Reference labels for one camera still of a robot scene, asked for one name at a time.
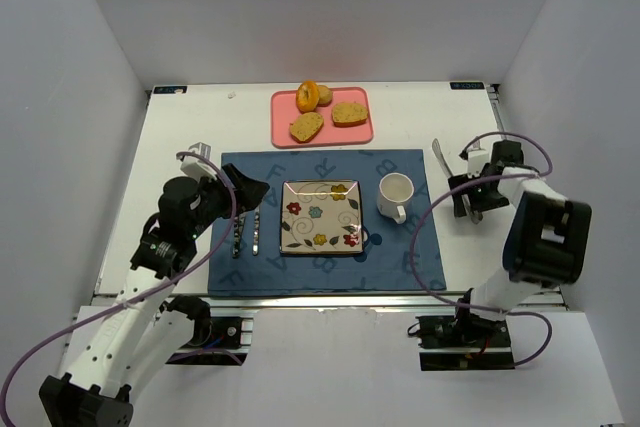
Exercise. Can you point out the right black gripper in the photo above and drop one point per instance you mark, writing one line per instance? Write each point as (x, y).
(470, 195)

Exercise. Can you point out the silver spoon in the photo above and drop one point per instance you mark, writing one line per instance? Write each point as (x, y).
(256, 231)

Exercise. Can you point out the herb bread slice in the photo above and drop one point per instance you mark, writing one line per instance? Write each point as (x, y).
(349, 114)
(306, 127)

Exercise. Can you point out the orange glazed bread roll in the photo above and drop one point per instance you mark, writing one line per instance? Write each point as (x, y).
(307, 96)

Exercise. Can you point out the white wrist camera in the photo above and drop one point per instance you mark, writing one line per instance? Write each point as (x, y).
(476, 160)
(195, 168)

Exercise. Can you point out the small round bread bun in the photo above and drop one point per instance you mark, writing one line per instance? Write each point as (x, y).
(325, 95)

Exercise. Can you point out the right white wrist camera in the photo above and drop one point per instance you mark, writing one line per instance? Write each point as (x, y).
(476, 160)

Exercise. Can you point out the silver metal tongs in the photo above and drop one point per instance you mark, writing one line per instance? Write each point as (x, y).
(445, 159)

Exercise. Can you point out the white ceramic mug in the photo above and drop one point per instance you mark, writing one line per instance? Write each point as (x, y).
(395, 191)

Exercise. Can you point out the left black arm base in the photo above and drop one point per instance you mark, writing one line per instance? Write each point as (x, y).
(216, 339)

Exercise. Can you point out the aluminium table frame rail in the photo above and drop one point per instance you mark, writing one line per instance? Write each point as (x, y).
(548, 301)

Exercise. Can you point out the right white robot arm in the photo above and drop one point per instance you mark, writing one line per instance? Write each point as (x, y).
(545, 246)

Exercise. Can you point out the square floral ceramic plate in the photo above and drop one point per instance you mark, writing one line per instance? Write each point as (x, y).
(321, 218)

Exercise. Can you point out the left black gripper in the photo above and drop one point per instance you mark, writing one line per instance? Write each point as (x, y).
(230, 189)

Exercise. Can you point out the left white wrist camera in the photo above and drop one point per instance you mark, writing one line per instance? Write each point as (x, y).
(195, 168)

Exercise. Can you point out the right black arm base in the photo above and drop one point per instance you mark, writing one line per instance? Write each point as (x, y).
(461, 342)

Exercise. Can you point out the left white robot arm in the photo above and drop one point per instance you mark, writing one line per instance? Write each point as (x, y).
(147, 324)

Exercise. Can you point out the silver knife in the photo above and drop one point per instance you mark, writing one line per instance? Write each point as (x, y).
(238, 229)

